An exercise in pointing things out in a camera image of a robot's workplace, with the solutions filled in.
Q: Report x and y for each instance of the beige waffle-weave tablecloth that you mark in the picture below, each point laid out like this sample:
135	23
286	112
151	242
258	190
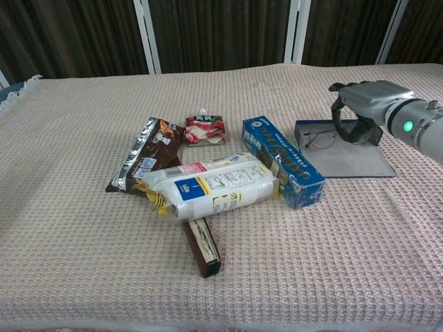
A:
311	259

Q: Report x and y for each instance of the white screen frame post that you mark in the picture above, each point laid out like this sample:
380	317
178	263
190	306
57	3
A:
296	34
2	80
148	38
391	34

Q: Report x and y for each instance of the dark blue printed box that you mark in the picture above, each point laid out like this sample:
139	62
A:
353	162

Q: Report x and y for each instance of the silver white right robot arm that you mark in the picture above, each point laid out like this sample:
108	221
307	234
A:
418	126

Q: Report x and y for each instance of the red spouted drink pouch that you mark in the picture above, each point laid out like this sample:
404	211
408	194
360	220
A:
204	133

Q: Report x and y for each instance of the long blue cardboard box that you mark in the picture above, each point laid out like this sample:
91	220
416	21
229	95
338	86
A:
277	155

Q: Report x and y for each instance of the silver black-fingered right robot hand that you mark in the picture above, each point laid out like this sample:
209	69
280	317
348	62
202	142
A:
367	98

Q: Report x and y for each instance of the thin-framed eyeglasses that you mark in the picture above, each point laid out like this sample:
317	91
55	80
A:
322	136

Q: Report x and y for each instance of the dark red snack bar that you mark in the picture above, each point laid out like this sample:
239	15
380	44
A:
204	249

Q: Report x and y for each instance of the brown foil snack bag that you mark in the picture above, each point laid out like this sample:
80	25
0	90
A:
152	148

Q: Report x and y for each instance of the white plastic snack package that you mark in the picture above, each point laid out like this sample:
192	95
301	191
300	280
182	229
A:
221	186

